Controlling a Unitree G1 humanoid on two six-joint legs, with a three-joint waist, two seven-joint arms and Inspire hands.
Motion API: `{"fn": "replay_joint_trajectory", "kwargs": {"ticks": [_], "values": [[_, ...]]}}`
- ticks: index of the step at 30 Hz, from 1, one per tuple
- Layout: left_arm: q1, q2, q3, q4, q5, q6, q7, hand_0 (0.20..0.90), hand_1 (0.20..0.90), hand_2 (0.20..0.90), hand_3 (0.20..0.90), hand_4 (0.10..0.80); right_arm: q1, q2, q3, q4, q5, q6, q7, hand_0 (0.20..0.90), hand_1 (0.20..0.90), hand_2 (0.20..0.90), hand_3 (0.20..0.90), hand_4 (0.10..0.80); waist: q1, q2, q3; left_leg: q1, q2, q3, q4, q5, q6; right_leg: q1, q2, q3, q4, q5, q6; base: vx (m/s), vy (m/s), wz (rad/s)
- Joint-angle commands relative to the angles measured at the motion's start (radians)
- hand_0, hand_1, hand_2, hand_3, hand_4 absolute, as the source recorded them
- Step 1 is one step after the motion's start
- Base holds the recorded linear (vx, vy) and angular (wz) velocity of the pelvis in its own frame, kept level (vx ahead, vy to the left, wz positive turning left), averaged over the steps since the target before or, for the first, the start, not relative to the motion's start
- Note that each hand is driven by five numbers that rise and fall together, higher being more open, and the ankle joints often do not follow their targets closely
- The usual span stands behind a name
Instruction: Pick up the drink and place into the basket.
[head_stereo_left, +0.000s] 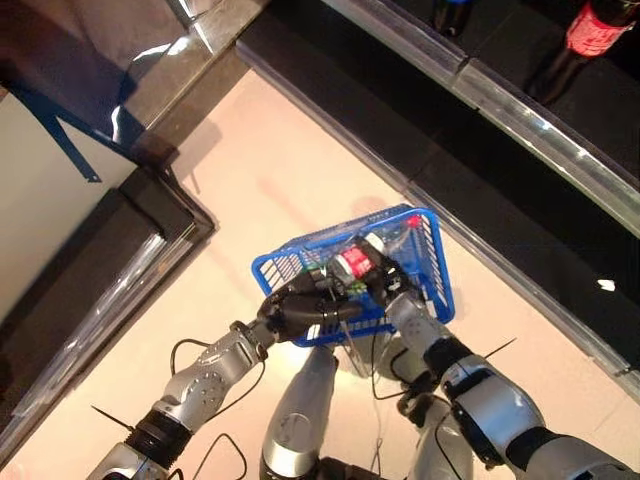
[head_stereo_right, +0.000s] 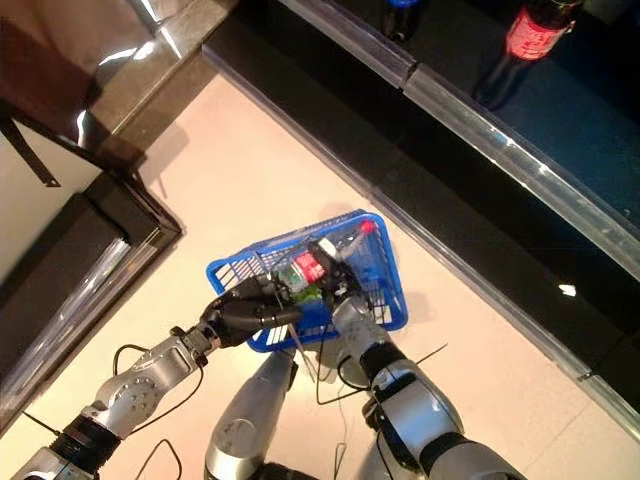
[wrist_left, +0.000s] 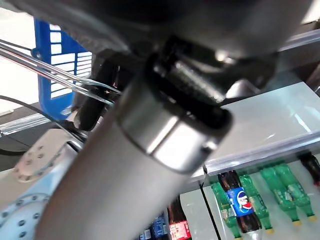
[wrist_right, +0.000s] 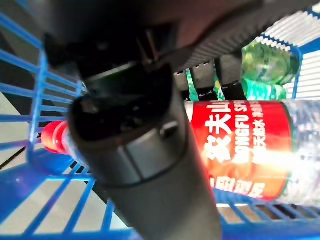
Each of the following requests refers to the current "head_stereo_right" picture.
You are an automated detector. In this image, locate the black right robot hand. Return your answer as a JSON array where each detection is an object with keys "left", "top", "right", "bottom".
[{"left": 309, "top": 239, "right": 365, "bottom": 314}]

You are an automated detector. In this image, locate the black retail shelf unit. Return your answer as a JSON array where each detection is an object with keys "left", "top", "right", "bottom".
[{"left": 202, "top": 0, "right": 640, "bottom": 431}]

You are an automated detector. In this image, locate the water bottle red label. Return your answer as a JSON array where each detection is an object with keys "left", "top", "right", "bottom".
[{"left": 272, "top": 218, "right": 377, "bottom": 304}]

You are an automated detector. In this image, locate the thin black floor cable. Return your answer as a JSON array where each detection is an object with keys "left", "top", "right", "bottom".
[{"left": 130, "top": 437, "right": 182, "bottom": 480}]

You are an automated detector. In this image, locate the brown polished stone plinth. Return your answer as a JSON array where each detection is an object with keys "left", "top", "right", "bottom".
[{"left": 0, "top": 0, "right": 244, "bottom": 169}]

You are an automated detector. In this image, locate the Pepsi cola bottle blue label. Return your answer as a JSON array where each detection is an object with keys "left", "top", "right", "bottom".
[{"left": 381, "top": 0, "right": 432, "bottom": 45}]

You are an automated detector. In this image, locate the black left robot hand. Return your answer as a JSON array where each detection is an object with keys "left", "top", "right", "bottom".
[{"left": 199, "top": 271, "right": 305, "bottom": 350}]

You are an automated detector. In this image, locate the small Coca-Cola bottle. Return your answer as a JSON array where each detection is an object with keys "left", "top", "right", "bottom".
[{"left": 471, "top": 0, "right": 586, "bottom": 110}]

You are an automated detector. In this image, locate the black right forearm cable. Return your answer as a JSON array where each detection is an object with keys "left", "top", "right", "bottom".
[{"left": 313, "top": 339, "right": 382, "bottom": 407}]

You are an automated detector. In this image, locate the clear plastic shelf price rail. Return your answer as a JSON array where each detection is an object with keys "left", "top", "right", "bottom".
[
  {"left": 579, "top": 372, "right": 640, "bottom": 431},
  {"left": 372, "top": 188, "right": 594, "bottom": 381},
  {"left": 403, "top": 64, "right": 640, "bottom": 284},
  {"left": 277, "top": 0, "right": 420, "bottom": 91},
  {"left": 202, "top": 43, "right": 384, "bottom": 204}
]

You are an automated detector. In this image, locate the blue plastic shopping basket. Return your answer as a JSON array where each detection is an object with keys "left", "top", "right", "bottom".
[{"left": 205, "top": 208, "right": 410, "bottom": 355}]

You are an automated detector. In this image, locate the dark brown display cabinet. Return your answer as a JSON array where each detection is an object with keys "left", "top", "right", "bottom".
[{"left": 0, "top": 99, "right": 185, "bottom": 431}]

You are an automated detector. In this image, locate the green Sprite soda bottle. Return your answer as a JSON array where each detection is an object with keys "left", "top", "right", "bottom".
[{"left": 287, "top": 284, "right": 324, "bottom": 305}]

